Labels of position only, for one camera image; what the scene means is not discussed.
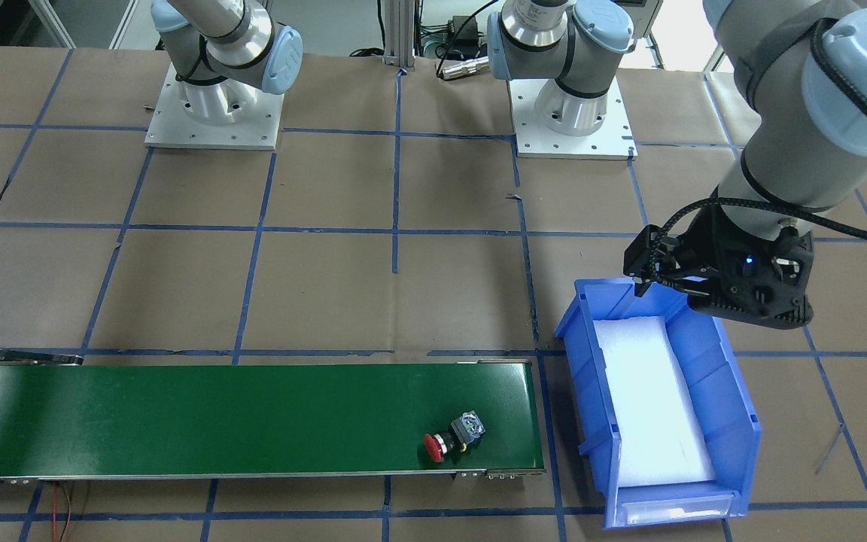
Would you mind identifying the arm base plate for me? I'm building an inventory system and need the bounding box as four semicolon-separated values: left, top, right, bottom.
508;79;639;160
144;65;284;151

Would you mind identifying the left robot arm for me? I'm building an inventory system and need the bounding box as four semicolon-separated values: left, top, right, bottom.
486;1;867;304

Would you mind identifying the black power brick top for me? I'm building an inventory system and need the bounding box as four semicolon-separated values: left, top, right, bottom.
447;15;479;46

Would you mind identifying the blue bin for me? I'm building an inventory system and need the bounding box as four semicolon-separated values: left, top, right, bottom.
556;278;762;529

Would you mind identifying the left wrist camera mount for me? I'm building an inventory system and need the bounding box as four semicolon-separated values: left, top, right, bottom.
679;206;814;330

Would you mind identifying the red push button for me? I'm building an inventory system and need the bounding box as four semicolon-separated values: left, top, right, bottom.
423;411;486;463

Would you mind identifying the red black wire pair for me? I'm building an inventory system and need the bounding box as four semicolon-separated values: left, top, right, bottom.
50;482;93;542

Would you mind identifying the aluminium frame post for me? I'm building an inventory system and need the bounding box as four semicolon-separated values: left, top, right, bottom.
379;1;419;72

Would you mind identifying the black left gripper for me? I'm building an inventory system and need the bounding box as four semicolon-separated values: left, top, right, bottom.
623;225;698;297

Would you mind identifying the white foam pad bin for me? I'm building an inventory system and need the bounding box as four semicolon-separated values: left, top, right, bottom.
593;316;716;487

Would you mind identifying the silver metal cylinder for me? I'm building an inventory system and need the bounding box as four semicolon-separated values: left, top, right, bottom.
438;57;491;81

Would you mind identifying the green conveyor belt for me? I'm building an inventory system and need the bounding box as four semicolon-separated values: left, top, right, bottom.
0;361;545;483

